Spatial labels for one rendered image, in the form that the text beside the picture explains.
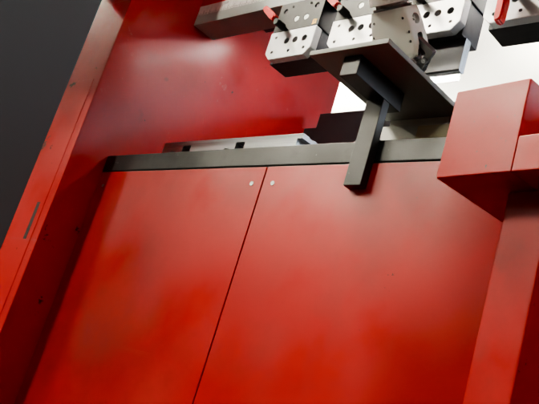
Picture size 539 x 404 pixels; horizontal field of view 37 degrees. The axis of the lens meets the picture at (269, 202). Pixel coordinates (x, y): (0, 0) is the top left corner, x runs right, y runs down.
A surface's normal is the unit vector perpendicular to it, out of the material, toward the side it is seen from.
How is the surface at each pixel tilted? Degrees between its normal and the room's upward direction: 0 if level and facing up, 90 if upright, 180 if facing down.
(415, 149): 90
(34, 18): 90
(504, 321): 90
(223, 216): 90
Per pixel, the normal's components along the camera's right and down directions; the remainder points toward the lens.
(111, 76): 0.71, 0.00
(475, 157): -0.73, -0.40
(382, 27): -0.73, 0.30
